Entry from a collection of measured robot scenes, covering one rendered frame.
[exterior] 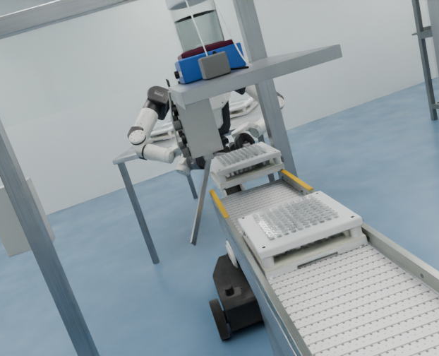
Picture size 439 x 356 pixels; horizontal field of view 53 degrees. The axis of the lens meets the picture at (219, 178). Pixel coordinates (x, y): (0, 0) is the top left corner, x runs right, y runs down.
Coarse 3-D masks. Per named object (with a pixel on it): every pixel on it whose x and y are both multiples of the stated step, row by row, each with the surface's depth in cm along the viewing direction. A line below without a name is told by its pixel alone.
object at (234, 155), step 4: (248, 148) 172; (252, 148) 172; (256, 148) 168; (236, 152) 173; (240, 152) 171; (244, 152) 171; (248, 152) 167; (252, 152) 165; (256, 152) 163; (220, 156) 174; (224, 156) 171; (228, 156) 170; (232, 156) 168; (236, 156) 170; (240, 156) 164; (244, 156) 163; (224, 160) 166; (228, 160) 163; (256, 164) 164
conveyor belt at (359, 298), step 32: (256, 192) 159; (288, 192) 150; (352, 256) 97; (384, 256) 94; (288, 288) 93; (320, 288) 89; (352, 288) 86; (384, 288) 83; (416, 288) 80; (320, 320) 80; (352, 320) 77; (384, 320) 75; (416, 320) 72; (320, 352) 72; (352, 352) 70; (384, 352) 68; (416, 352) 66
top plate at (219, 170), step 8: (264, 144) 176; (272, 152) 160; (216, 160) 173; (240, 160) 162; (248, 160) 158; (256, 160) 158; (264, 160) 158; (216, 168) 161; (224, 168) 158; (232, 168) 157; (240, 168) 157
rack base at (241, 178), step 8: (272, 160) 167; (264, 168) 160; (272, 168) 160; (280, 168) 160; (216, 176) 169; (240, 176) 159; (248, 176) 159; (256, 176) 159; (224, 184) 158; (232, 184) 158
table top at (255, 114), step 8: (248, 112) 346; (256, 112) 334; (232, 120) 331; (240, 120) 320; (248, 120) 309; (256, 120) 299; (232, 128) 297; (152, 144) 331; (160, 144) 320; (168, 144) 310; (128, 152) 328; (112, 160) 314; (120, 160) 313; (128, 160) 312
